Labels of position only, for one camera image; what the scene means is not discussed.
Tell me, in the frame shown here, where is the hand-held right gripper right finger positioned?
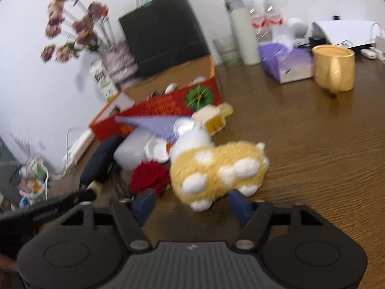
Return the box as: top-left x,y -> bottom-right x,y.
227,191 -> 326,252

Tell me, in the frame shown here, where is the small white round gadget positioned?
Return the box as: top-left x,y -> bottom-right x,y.
286,17 -> 309,47

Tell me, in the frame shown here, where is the white cable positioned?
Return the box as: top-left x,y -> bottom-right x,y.
50,126 -> 83,178

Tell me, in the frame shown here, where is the red artificial rose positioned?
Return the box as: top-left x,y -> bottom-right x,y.
129,161 -> 171,198

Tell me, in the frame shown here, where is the dark folded umbrella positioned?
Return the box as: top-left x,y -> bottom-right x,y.
80,135 -> 125,194

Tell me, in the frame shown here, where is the purple cloth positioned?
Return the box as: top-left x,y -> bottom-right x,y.
114,113 -> 193,141

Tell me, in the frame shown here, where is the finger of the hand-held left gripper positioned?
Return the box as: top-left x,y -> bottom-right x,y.
36,189 -> 97,217

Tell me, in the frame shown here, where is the printed cardboard gift box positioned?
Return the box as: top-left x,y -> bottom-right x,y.
89,56 -> 224,143

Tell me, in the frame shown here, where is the purple marbled vase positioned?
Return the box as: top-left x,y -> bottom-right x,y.
101,40 -> 142,89

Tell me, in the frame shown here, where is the black chair back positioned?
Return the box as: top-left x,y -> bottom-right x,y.
118,0 -> 211,79

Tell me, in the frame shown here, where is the white plastic container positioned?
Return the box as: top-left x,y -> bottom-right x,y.
114,129 -> 154,170

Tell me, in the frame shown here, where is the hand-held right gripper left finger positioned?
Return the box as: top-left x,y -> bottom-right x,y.
58,188 -> 157,252

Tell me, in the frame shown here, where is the beige cloth piece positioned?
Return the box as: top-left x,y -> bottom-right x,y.
192,104 -> 227,137

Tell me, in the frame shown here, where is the white thermos bottle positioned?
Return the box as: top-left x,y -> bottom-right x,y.
224,0 -> 262,65

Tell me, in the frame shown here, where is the clear plastic water bottle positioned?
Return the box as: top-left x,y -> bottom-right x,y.
263,0 -> 285,28
245,0 -> 266,46

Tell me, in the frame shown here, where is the yellow mug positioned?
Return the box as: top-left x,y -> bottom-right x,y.
312,45 -> 356,94

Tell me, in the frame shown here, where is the white curved desk device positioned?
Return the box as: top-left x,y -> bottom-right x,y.
310,20 -> 385,50

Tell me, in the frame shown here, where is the dried flower bouquet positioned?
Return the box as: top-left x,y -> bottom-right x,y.
40,0 -> 116,64

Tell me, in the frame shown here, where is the purple tissue box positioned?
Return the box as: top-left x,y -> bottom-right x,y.
258,43 -> 316,84

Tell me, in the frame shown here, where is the yellow and white plush toy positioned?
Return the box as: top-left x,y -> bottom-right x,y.
169,118 -> 270,212

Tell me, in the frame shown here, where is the wooden desktop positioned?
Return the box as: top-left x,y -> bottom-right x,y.
45,45 -> 385,289

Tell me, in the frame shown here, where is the white power adapter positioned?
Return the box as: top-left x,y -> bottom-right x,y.
374,34 -> 385,61

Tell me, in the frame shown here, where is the white power strip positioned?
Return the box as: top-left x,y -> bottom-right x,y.
63,129 -> 96,168

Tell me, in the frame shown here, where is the black cord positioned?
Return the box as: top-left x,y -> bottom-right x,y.
109,163 -> 134,202

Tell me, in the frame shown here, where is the milk carton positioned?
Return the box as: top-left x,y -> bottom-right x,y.
90,59 -> 118,103

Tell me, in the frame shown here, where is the clear glass cup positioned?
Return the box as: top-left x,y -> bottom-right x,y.
213,34 -> 243,67

